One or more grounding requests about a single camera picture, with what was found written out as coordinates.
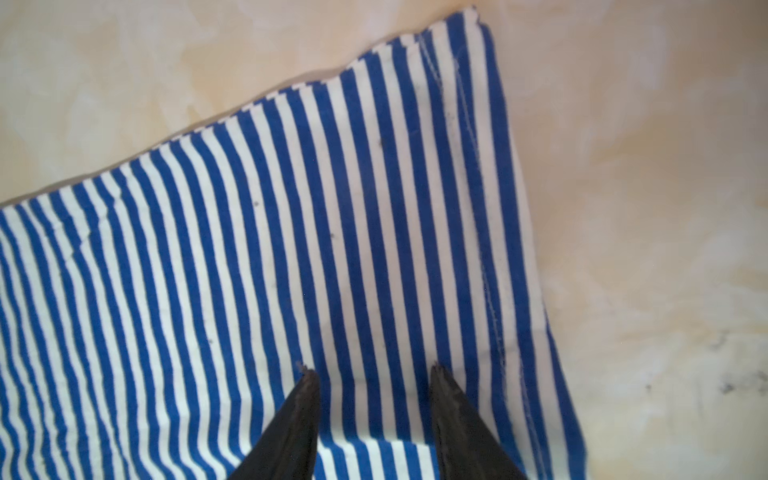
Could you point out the blue white striped tank top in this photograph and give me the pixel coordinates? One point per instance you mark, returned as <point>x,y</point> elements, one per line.
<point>154,317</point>

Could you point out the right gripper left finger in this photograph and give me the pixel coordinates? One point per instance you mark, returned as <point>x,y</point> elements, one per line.
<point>287,448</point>

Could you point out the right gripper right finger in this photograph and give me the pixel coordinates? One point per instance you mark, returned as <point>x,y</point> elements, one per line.
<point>465,447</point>

